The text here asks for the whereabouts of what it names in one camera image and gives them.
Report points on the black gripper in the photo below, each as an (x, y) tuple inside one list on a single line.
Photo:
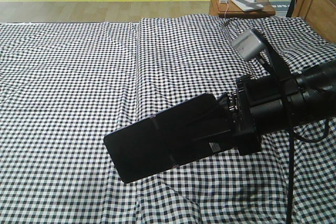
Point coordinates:
[(260, 111)]

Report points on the black smartphone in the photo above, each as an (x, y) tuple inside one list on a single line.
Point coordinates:
[(164, 140)]

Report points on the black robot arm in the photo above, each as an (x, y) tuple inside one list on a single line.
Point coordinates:
[(301, 103)]

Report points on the white desk lamp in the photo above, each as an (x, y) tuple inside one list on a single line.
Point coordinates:
[(248, 5)]

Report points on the wooden nightstand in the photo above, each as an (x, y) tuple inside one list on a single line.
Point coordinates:
[(230, 10)]

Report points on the wooden headboard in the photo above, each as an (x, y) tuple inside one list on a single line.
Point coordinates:
[(319, 14)]

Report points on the black white checkered bedsheet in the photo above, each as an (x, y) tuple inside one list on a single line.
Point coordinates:
[(65, 86)]

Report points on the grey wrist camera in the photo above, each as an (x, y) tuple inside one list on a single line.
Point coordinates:
[(249, 44)]

